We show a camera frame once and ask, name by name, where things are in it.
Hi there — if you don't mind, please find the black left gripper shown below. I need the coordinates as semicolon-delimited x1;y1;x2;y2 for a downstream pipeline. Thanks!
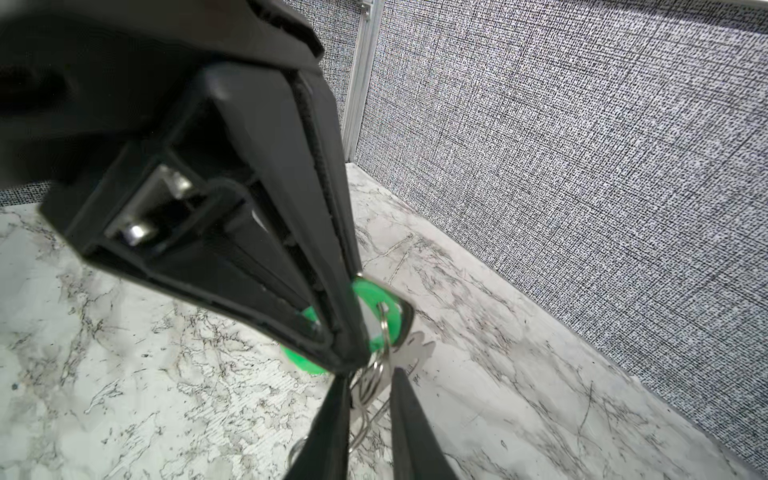
1;1;325;188

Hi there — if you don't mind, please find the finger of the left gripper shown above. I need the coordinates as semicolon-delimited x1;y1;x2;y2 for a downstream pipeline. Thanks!
40;62;369;372
290;70;362;278

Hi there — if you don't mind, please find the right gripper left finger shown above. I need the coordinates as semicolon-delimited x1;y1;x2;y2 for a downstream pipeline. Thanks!
284;375;351;480

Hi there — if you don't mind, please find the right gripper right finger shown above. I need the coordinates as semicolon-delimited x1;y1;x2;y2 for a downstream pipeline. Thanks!
390;368;457;480

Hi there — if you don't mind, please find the green capped key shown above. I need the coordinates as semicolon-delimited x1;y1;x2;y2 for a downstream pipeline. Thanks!
281;277;414;375

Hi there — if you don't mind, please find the aluminium enclosure frame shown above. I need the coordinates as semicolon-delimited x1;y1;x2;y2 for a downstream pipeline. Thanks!
342;0;385;162

